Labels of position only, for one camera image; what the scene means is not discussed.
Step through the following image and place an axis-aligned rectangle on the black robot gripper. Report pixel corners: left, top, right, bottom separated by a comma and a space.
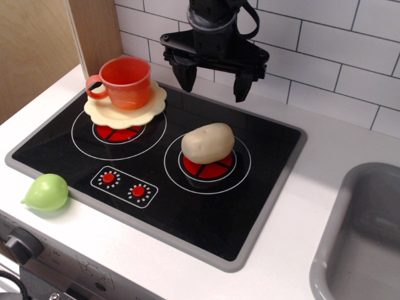
160, 24, 269, 103

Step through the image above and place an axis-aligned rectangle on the orange plastic cup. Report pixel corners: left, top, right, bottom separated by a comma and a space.
86, 56, 151, 110

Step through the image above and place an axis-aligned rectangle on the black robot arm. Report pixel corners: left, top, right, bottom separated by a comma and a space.
160, 1, 269, 103

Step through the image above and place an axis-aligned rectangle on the cream scalloped plate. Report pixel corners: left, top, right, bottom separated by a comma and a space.
84, 80, 167, 129

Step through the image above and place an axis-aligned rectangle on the beige toy potato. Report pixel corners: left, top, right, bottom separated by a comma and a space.
181, 122, 235, 164

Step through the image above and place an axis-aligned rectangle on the black toy stovetop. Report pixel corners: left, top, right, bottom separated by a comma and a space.
6, 88, 307, 273

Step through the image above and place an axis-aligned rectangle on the wooden side panel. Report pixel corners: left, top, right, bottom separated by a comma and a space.
1, 1, 123, 122

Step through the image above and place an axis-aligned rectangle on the green toy pear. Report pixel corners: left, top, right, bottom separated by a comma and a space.
21, 174, 69, 211

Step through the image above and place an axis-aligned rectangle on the grey sink basin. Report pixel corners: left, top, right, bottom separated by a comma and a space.
309, 162, 399, 299

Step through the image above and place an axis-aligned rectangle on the grey oven front panel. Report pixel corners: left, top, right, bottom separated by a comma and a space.
1, 212, 160, 299

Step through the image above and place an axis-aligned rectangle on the grey oven knob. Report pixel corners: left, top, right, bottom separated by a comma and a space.
5, 227, 44, 265

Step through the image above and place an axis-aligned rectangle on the black cable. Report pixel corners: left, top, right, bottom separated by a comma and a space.
234, 0, 261, 41

